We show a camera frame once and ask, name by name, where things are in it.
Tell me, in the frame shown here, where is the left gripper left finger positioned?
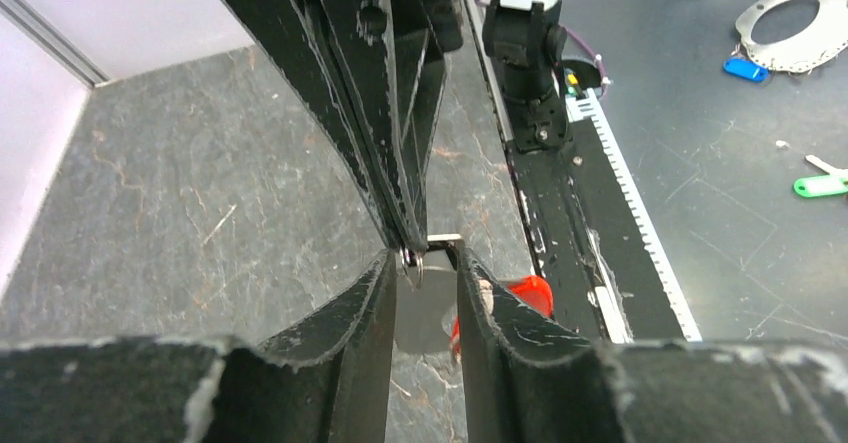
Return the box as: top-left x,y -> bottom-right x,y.
258,250 -> 397,442

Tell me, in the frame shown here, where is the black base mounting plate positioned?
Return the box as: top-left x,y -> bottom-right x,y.
505,119 -> 684,342

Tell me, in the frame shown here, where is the blue key tag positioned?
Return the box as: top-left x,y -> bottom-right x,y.
722,57 -> 770,83

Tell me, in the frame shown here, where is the white toothed cable duct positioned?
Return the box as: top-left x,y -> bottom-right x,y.
566,91 -> 703,342

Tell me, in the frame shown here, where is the metal key organizer red handle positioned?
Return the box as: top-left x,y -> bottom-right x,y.
386,234 -> 560,365

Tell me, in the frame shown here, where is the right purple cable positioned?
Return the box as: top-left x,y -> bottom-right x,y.
563,25 -> 614,100

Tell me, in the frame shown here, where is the green key tag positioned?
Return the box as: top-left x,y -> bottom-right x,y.
793,154 -> 847,198

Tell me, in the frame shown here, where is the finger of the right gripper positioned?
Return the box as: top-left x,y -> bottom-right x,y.
220,0 -> 405,250
318,0 -> 462,252

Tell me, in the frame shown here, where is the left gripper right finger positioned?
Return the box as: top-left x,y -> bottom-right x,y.
457,249 -> 596,442

